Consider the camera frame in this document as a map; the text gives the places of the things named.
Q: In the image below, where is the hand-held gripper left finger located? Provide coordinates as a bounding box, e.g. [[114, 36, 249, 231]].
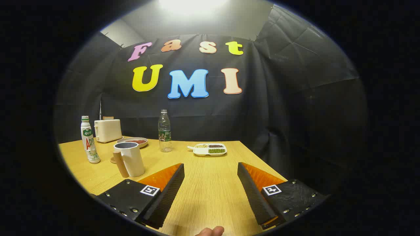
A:
[[90, 163, 185, 230]]

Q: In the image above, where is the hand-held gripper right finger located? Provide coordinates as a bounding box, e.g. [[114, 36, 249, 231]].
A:
[[237, 162, 328, 230]]

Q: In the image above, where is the white cup wooden handle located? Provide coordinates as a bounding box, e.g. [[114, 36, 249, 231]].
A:
[[113, 142, 145, 178]]

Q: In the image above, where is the white juice bottle green label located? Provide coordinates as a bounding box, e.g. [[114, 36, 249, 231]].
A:
[[81, 116, 101, 164]]

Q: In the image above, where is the clear plastic water bottle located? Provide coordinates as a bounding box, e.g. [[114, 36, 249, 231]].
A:
[[158, 109, 172, 153]]

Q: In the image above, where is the wooden table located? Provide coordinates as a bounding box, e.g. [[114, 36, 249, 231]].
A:
[[58, 137, 289, 236]]

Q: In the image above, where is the white divided tray with beans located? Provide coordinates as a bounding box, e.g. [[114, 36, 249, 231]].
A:
[[187, 143, 227, 156]]

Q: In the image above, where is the small white plate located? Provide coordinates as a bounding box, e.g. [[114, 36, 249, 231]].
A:
[[117, 137, 148, 148]]

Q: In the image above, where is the black backdrop cloth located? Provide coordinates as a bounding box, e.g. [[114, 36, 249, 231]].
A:
[[54, 5, 368, 194]]

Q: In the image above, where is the cream white toaster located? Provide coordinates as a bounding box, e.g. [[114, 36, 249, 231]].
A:
[[94, 119, 124, 143]]

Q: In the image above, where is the ceiling light panel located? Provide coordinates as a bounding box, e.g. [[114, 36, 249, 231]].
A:
[[158, 0, 230, 13]]

